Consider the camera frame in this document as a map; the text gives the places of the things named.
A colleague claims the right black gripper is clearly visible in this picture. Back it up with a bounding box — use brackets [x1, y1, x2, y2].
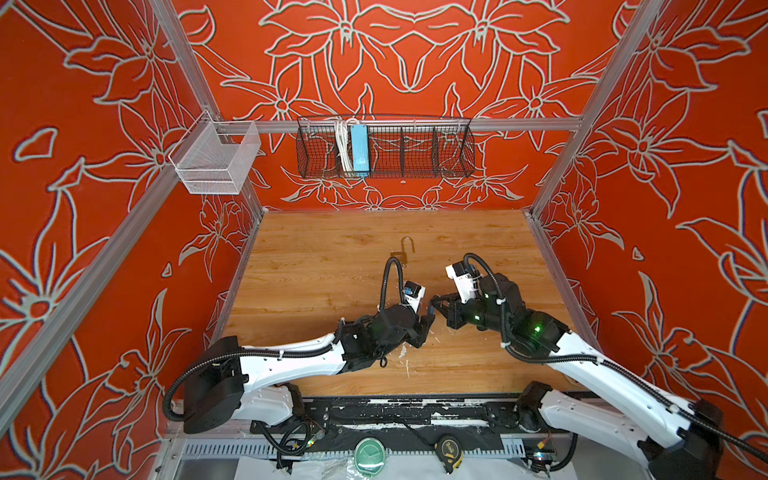
[427, 290, 513, 337]

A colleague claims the brass padlock long shackle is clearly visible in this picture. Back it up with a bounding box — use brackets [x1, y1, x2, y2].
[392, 235, 415, 266]

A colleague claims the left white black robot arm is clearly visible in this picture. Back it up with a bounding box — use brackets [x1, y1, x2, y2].
[162, 258, 434, 434]

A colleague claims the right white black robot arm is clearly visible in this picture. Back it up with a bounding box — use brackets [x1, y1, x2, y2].
[430, 253, 767, 479]

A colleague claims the black yellow tape measure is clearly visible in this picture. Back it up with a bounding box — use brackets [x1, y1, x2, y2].
[434, 434, 464, 474]

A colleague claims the green tape roll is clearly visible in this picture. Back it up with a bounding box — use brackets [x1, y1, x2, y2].
[353, 437, 387, 478]

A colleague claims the light blue box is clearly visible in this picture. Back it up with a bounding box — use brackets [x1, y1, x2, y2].
[350, 123, 370, 177]

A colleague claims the white mesh basket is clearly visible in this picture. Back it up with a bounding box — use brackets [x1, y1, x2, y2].
[169, 111, 262, 195]

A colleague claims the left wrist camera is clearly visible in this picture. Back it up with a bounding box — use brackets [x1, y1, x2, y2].
[402, 281, 426, 314]

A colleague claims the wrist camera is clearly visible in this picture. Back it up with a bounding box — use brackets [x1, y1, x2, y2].
[446, 262, 481, 304]
[402, 281, 426, 314]

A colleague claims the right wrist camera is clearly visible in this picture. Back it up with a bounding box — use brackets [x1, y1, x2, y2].
[446, 262, 481, 304]

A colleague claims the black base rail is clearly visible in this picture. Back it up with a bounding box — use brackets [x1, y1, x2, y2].
[269, 393, 569, 438]

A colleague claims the black wire basket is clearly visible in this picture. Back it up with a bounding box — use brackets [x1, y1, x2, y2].
[296, 114, 477, 180]

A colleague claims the white coiled cable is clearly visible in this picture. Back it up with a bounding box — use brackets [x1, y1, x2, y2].
[333, 119, 354, 174]

